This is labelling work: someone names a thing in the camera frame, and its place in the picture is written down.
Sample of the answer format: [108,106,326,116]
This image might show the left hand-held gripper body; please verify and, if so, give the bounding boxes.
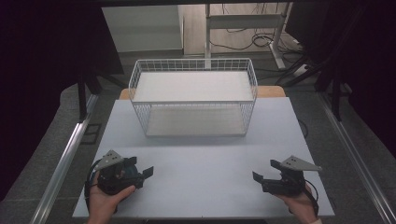
[92,149,146,196]

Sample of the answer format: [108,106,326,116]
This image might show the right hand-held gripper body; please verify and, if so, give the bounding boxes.
[261,155,323,197]

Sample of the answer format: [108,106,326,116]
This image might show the person's right hand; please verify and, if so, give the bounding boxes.
[273,182,319,220]

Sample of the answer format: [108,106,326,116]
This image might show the person's left hand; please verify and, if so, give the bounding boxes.
[88,171,137,220]

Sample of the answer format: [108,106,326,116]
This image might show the wooden table under white board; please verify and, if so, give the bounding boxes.
[119,85,287,101]

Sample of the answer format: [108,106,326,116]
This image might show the black metal stand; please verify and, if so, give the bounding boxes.
[279,55,353,122]
[76,69,129,123]

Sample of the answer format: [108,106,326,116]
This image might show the white power strip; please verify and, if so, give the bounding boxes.
[292,63,312,77]

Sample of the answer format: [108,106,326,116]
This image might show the black curtain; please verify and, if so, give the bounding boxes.
[0,0,125,200]
[284,0,396,157]

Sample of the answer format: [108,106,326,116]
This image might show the grey cabinet panel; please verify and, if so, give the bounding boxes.
[101,4,185,54]

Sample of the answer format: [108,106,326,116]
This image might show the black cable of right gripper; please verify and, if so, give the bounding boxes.
[303,178,320,218]

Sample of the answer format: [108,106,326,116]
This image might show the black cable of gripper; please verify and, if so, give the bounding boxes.
[303,178,320,218]
[83,159,104,215]

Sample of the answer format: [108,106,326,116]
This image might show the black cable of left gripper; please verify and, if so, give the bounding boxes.
[83,159,104,215]

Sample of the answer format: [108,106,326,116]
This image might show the black rectangular floor frame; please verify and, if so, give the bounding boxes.
[79,122,103,146]

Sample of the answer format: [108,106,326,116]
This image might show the silver metal floor rail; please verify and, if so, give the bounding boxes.
[29,93,100,224]
[317,92,396,224]

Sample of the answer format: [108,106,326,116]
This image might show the white wire basket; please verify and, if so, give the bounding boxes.
[128,58,259,138]

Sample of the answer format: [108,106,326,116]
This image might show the black floor cables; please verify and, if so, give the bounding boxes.
[208,3,312,85]

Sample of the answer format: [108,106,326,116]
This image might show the white metal desk frame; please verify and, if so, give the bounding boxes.
[204,2,293,70]

